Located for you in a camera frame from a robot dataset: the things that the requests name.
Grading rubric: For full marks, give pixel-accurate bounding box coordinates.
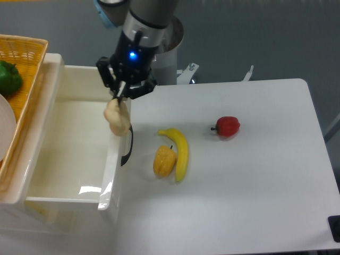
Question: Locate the green bell pepper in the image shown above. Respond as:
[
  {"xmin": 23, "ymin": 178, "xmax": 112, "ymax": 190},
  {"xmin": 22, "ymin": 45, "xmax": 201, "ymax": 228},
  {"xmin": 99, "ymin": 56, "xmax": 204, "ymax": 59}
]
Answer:
[{"xmin": 1, "ymin": 60, "xmax": 23, "ymax": 97}]

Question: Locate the black corner table device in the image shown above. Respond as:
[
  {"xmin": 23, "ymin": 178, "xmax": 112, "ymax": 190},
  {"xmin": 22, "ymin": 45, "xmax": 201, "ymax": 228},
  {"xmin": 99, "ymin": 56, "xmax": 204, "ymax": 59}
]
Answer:
[{"xmin": 328, "ymin": 215, "xmax": 340, "ymax": 243}]

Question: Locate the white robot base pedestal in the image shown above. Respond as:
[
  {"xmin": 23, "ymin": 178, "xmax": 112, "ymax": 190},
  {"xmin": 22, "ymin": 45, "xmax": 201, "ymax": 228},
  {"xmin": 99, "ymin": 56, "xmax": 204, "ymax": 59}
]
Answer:
[{"xmin": 151, "ymin": 17, "xmax": 185, "ymax": 86}]

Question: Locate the red bell pepper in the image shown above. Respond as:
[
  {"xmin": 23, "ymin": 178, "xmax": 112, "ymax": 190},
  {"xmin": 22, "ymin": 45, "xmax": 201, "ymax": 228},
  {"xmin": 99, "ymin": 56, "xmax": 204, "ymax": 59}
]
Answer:
[{"xmin": 210, "ymin": 116, "xmax": 241, "ymax": 137}]

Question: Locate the white plate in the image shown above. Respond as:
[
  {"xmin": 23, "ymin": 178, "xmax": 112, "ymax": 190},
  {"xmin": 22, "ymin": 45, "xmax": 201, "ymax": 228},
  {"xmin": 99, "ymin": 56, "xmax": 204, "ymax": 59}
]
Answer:
[{"xmin": 0, "ymin": 95, "xmax": 16, "ymax": 160}]

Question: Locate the yellow banana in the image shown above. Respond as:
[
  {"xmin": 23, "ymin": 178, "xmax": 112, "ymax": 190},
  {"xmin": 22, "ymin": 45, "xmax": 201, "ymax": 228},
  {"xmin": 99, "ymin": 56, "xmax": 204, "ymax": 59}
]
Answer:
[{"xmin": 157, "ymin": 128, "xmax": 189, "ymax": 183}]

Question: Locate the black drawer handle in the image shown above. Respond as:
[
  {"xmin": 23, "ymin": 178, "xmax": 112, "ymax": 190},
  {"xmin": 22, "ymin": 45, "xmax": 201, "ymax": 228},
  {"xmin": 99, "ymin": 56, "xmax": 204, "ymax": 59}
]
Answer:
[{"xmin": 121, "ymin": 124, "xmax": 134, "ymax": 167}]

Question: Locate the white metal frame bracket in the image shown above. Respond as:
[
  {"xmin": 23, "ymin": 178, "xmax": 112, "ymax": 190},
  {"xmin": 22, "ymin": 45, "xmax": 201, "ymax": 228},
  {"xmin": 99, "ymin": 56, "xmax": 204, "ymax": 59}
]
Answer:
[{"xmin": 176, "ymin": 63, "xmax": 254, "ymax": 85}]

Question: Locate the white drawer cabinet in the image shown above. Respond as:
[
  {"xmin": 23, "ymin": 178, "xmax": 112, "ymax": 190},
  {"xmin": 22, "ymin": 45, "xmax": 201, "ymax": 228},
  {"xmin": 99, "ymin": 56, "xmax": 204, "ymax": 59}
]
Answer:
[{"xmin": 1, "ymin": 54, "xmax": 120, "ymax": 233}]

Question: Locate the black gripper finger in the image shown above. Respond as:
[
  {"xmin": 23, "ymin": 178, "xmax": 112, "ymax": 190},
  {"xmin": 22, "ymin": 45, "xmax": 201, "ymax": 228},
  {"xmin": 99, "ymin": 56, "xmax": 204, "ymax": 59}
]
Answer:
[
  {"xmin": 112, "ymin": 81, "xmax": 123, "ymax": 101},
  {"xmin": 118, "ymin": 81, "xmax": 130, "ymax": 103}
]

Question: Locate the yellow bell pepper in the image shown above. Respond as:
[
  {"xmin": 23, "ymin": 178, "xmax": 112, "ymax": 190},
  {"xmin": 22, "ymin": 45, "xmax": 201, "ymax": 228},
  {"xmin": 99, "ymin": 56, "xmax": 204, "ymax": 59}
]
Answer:
[{"xmin": 153, "ymin": 145, "xmax": 177, "ymax": 177}]

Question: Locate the upper white drawer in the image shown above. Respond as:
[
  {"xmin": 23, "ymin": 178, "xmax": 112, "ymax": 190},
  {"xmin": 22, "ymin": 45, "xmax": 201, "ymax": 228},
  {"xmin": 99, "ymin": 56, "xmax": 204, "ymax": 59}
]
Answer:
[{"xmin": 27, "ymin": 65, "xmax": 133, "ymax": 211}]

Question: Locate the pale round bread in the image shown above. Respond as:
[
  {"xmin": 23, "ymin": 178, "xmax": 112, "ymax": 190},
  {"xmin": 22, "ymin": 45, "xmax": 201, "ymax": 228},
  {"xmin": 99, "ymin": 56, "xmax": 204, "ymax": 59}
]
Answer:
[{"xmin": 104, "ymin": 98, "xmax": 131, "ymax": 137}]

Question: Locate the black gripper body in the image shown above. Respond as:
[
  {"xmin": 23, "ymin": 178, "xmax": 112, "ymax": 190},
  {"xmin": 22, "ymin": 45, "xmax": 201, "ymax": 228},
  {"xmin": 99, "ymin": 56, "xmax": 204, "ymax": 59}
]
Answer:
[{"xmin": 96, "ymin": 33, "xmax": 157, "ymax": 99}]

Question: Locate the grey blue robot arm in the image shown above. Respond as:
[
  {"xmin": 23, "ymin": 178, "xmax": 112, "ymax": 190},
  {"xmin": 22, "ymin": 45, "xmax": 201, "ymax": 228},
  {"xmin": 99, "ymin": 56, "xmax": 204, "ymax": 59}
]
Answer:
[{"xmin": 94, "ymin": 1, "xmax": 178, "ymax": 102}]

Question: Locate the yellow woven basket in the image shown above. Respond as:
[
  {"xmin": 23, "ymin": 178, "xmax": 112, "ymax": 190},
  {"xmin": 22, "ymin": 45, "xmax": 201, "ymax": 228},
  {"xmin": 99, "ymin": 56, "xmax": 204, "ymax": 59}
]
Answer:
[{"xmin": 1, "ymin": 35, "xmax": 48, "ymax": 192}]

